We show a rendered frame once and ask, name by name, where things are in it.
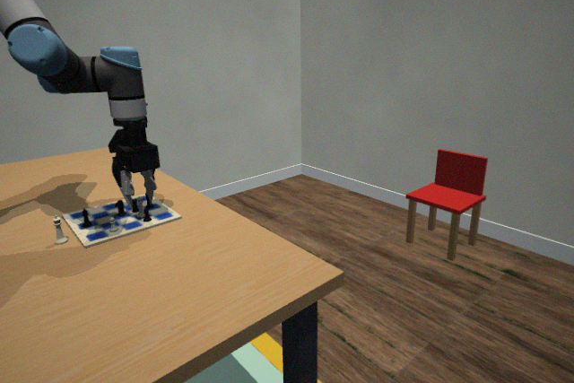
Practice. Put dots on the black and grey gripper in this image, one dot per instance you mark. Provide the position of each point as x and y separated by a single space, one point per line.
142 158

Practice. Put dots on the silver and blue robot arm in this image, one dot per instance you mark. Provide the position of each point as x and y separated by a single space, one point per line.
117 71

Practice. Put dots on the blue and cream chessboard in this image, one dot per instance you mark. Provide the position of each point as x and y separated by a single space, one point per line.
129 224

